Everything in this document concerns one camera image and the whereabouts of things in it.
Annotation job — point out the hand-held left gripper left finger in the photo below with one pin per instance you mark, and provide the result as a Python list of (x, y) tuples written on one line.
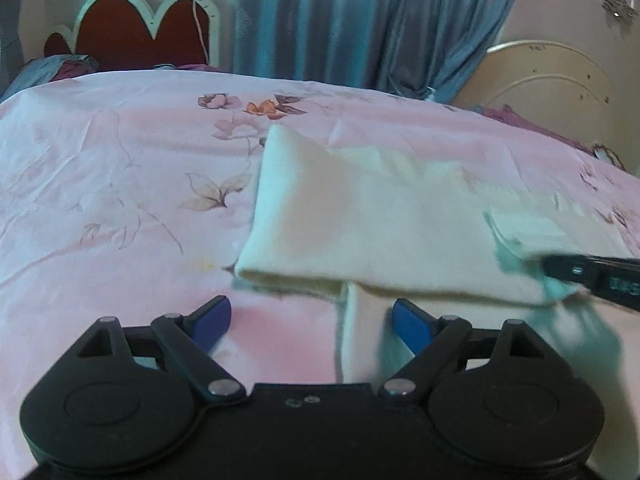
[(214, 319)]

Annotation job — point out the patterned framed cushion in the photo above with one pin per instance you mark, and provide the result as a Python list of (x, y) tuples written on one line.
[(607, 156)]

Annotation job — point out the cream round headboard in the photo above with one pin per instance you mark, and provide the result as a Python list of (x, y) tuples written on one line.
[(540, 85)]

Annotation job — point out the pink floral bed sheet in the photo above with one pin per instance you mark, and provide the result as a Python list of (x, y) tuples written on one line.
[(125, 170)]

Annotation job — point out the wall lamp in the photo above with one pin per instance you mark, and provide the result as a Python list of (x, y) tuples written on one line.
[(620, 2)]

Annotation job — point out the purple pillow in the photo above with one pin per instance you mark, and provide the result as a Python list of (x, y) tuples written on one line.
[(520, 121)]

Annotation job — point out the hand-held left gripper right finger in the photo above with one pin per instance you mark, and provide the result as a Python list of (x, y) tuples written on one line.
[(410, 324)]

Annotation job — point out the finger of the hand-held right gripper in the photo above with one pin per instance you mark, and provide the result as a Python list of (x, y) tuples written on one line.
[(575, 270)]

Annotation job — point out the blue curtain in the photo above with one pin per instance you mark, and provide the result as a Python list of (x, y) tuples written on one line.
[(360, 20)]

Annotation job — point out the red heart-shaped headboard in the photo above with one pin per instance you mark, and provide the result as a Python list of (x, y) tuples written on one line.
[(125, 35)]

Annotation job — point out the cream towel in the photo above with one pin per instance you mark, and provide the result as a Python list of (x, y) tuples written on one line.
[(360, 215)]

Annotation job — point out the white pump bottle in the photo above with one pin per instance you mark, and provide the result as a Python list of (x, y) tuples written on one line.
[(433, 95)]

